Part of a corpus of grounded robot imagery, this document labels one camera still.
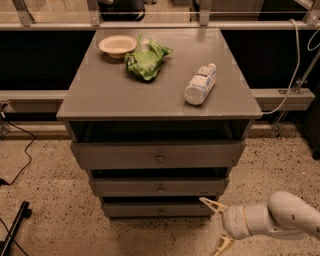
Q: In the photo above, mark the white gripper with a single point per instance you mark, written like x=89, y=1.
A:
x=234, y=221

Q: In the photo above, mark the grey bottom drawer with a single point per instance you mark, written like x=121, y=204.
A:
x=156, y=210

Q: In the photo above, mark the grey drawer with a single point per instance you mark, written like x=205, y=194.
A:
x=157, y=155
x=156, y=210
x=146, y=187

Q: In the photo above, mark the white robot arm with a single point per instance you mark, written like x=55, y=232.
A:
x=285, y=216

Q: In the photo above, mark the grey top drawer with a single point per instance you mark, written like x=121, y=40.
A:
x=157, y=155

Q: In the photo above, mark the grey wooden drawer cabinet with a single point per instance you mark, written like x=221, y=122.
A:
x=106, y=104

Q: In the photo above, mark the grey middle drawer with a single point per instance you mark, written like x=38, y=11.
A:
x=146, y=187

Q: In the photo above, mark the white plastic bottle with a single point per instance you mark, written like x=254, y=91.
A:
x=201, y=84

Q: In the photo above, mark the green chip bag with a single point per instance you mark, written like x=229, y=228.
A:
x=146, y=60

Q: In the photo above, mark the black stand leg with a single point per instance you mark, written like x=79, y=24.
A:
x=23, y=213

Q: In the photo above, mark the beige paper bowl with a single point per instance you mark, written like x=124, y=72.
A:
x=117, y=46

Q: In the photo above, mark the metal railing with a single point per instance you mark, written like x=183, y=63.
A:
x=84, y=15

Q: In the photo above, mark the black bin behind glass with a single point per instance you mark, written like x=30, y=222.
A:
x=121, y=10

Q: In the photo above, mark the metal bracket rod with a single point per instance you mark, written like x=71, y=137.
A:
x=277, y=124

